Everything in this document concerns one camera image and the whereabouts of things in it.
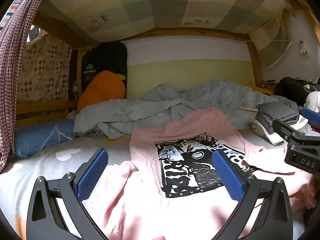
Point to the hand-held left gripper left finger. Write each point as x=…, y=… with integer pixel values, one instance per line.
x=92, y=172

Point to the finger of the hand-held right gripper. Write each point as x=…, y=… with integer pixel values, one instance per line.
x=282, y=128
x=311, y=116

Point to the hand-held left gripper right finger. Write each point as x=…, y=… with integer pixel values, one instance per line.
x=228, y=177

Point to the pink printed t-shirt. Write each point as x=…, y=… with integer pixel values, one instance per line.
x=145, y=180

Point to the white clothes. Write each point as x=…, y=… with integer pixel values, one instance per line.
x=271, y=137

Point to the folded grey clothes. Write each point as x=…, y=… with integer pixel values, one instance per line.
x=275, y=112

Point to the white cloth bundle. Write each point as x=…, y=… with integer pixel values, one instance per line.
x=312, y=102

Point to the black bag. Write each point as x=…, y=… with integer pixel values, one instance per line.
x=290, y=87

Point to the white printed bed sheet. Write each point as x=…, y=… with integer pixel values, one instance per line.
x=50, y=165

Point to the blue pillow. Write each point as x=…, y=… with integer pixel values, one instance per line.
x=37, y=137

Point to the orange carrot plush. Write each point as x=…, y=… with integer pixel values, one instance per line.
x=102, y=90

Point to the grey duvet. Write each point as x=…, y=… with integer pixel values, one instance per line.
x=150, y=110

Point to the brown checkered cloth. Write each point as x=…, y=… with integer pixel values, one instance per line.
x=42, y=70

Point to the red gingham curtain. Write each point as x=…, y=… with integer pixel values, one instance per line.
x=12, y=55

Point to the pastel patchwork sheet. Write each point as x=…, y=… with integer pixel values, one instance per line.
x=150, y=5

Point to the white wall socket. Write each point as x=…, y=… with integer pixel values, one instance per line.
x=304, y=53

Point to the wooden bed frame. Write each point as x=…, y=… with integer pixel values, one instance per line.
x=200, y=33

